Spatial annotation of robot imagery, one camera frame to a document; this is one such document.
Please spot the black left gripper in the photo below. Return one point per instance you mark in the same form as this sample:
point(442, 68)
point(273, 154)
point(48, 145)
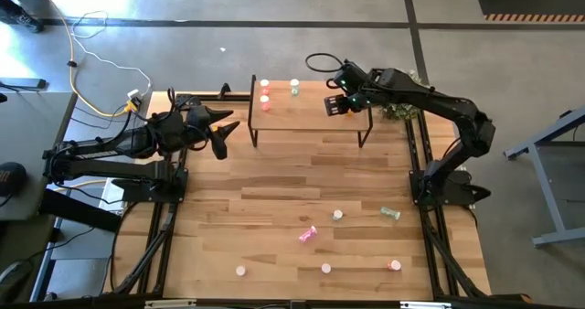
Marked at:
point(198, 128)

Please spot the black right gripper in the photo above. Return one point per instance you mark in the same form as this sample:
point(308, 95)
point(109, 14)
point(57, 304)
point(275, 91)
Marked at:
point(337, 104)

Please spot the teal pill bottle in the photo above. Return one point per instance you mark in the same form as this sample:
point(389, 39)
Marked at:
point(390, 213)
point(337, 215)
point(294, 87)

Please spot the purple pill bottle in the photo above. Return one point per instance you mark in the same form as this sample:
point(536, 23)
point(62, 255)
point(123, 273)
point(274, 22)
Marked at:
point(240, 270)
point(308, 234)
point(325, 268)

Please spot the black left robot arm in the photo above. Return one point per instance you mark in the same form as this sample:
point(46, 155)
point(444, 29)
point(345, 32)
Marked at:
point(114, 149)

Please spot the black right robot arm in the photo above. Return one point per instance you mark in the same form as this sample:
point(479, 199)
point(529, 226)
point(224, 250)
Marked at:
point(439, 101)

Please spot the green potted plant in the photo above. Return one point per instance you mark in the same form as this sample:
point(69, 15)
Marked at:
point(402, 112)

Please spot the yellow power plug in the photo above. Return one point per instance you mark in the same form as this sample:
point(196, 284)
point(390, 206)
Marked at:
point(132, 105)

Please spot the white power adapter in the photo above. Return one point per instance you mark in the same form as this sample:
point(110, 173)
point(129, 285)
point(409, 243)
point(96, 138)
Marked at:
point(133, 92)

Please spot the white box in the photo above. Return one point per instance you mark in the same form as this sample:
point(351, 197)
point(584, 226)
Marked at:
point(109, 199)

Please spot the black desk beam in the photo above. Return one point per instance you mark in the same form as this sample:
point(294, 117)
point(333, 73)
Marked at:
point(77, 210)

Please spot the white cap bottom right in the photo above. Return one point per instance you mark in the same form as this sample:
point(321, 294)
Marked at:
point(395, 265)

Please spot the grey desk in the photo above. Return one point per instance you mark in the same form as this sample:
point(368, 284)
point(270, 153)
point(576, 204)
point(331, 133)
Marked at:
point(32, 131)

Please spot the black flat device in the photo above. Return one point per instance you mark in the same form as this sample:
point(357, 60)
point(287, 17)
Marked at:
point(23, 83)

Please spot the black round device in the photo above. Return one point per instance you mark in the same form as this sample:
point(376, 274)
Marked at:
point(10, 178)

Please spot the person's shoe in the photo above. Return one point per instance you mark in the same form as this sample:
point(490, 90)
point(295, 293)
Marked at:
point(23, 21)

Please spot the wooden shelf black metal frame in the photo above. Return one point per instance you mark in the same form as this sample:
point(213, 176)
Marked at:
point(311, 117)

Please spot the right wrist camera housing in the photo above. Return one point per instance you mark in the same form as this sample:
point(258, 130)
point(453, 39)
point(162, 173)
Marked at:
point(352, 78)

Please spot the black aluminium rig frame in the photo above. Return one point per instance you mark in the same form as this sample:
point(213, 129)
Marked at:
point(183, 99)

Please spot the blue-grey metal table frame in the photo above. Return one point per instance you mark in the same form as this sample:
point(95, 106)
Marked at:
point(521, 150)

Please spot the silver bracket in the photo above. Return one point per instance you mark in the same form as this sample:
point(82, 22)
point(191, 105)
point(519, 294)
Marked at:
point(169, 304)
point(425, 305)

